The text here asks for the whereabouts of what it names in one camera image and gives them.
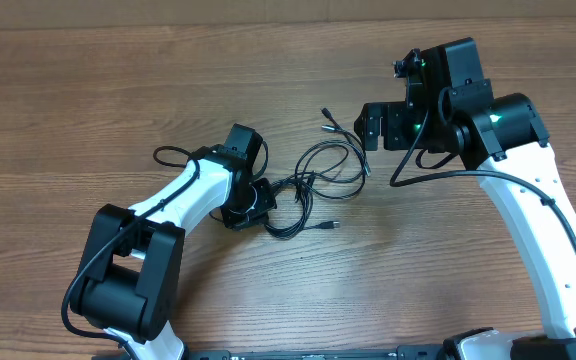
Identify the black USB cable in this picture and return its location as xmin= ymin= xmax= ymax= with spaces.
xmin=263 ymin=106 xmax=372 ymax=241

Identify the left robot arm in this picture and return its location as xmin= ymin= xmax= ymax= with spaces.
xmin=61 ymin=124 xmax=276 ymax=359

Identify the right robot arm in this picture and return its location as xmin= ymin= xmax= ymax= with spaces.
xmin=354 ymin=38 xmax=576 ymax=359

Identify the black right camera cable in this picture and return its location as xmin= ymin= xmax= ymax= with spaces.
xmin=388 ymin=109 xmax=576 ymax=326

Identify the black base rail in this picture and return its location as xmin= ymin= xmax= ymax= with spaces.
xmin=92 ymin=327 xmax=514 ymax=360

